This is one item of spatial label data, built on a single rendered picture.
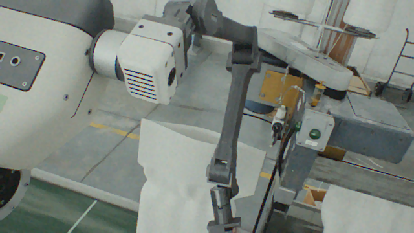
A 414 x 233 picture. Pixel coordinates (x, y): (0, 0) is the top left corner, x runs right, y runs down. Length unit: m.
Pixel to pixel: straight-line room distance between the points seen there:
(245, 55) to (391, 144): 0.49
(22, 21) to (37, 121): 0.19
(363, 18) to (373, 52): 5.18
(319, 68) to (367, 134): 0.24
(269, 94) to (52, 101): 0.88
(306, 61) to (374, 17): 0.24
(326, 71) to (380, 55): 5.35
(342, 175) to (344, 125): 0.31
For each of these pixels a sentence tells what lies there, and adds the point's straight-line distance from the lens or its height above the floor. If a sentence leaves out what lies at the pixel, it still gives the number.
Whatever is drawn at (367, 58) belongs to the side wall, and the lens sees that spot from 6.32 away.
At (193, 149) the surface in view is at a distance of 1.19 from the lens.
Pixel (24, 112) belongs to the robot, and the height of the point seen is 1.36.
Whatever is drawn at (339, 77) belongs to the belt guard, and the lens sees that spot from 1.00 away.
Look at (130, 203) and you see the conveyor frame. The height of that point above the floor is 0.41.
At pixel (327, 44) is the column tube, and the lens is 1.36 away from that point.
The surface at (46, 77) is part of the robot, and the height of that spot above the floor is 1.41.
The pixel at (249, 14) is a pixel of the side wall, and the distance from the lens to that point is 6.08.
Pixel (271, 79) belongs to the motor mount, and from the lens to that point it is 1.27.
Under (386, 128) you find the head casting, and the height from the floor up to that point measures 1.33.
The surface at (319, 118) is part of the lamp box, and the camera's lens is 0.86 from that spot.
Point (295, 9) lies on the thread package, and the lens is 1.10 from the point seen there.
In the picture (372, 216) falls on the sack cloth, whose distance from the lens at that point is 1.30.
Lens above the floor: 1.65
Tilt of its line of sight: 26 degrees down
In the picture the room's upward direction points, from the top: 11 degrees clockwise
